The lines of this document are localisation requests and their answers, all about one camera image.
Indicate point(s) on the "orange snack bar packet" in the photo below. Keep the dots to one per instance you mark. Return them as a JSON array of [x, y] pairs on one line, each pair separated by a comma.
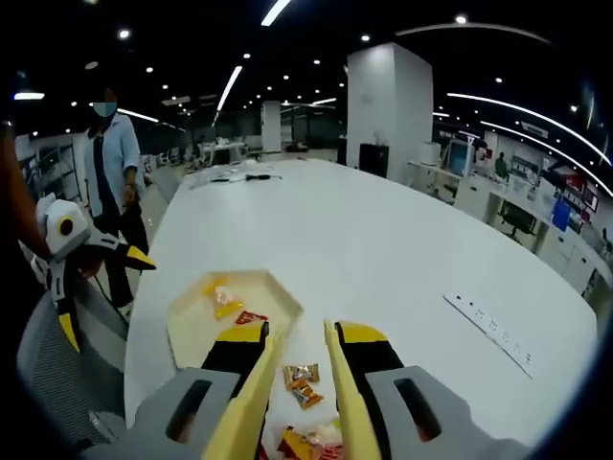
[[292, 441]]

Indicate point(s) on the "blue box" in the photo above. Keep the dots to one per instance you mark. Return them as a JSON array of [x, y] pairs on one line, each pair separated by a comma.
[[561, 214]]

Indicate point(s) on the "white desk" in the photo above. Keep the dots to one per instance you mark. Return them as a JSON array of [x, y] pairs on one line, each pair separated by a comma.
[[225, 148]]

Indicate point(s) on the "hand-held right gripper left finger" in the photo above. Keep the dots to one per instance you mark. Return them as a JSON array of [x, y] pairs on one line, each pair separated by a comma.
[[158, 421]]

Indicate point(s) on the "brown orange candy packet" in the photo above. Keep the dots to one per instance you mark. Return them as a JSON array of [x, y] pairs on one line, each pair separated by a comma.
[[309, 397], [301, 374]]

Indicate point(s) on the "pale yellow food tongs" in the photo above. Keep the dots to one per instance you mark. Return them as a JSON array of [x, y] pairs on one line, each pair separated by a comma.
[[249, 397]]

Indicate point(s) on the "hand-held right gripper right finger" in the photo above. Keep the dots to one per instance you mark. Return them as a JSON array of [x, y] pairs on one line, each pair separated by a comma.
[[431, 431]]

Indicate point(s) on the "black office chair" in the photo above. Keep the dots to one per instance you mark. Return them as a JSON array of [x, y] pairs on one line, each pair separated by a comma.
[[517, 218]]

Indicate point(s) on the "red snack packet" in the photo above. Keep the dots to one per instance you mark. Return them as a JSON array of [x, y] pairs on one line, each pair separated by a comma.
[[331, 453], [249, 317]]

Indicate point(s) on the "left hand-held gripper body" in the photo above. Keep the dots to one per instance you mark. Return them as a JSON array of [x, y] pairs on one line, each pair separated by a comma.
[[57, 239]]

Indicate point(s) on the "long white counter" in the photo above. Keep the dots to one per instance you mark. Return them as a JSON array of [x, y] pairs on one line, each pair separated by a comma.
[[483, 196]]

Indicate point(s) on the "cream hexagonal container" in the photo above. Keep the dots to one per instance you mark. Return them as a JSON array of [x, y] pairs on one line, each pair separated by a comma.
[[191, 330]]

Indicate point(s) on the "white square pillar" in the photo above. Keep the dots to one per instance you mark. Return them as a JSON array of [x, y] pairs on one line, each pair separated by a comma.
[[388, 110]]

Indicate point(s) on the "white mesh office chair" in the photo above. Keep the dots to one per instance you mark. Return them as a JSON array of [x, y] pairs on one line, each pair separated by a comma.
[[67, 383]]

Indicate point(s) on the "white machine with blue screen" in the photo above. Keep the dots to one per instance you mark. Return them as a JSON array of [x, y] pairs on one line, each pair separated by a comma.
[[460, 155]]

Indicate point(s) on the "black cabinet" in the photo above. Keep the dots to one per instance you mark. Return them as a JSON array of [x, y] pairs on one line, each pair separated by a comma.
[[373, 160]]

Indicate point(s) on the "white recessed power strip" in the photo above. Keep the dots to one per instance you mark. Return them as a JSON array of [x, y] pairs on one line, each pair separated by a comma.
[[488, 330]]

